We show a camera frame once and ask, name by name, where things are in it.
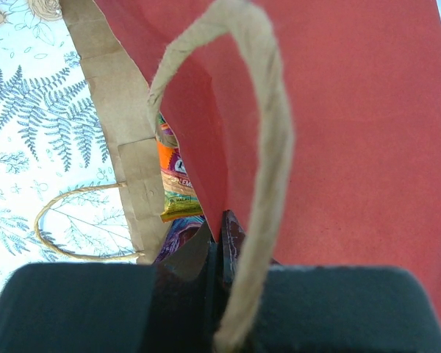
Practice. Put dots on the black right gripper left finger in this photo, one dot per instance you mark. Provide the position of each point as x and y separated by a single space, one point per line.
113 307

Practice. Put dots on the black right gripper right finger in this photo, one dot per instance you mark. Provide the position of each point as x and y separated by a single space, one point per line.
343 309

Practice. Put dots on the purple candy bag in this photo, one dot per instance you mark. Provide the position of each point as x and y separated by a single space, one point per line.
180 232

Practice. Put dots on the orange lemon candy bag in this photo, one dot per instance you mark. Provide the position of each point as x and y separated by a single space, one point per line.
180 199

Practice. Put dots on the red paper bag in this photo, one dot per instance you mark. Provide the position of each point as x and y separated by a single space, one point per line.
364 85

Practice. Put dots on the floral table mat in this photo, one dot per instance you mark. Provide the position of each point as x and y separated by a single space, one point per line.
51 140

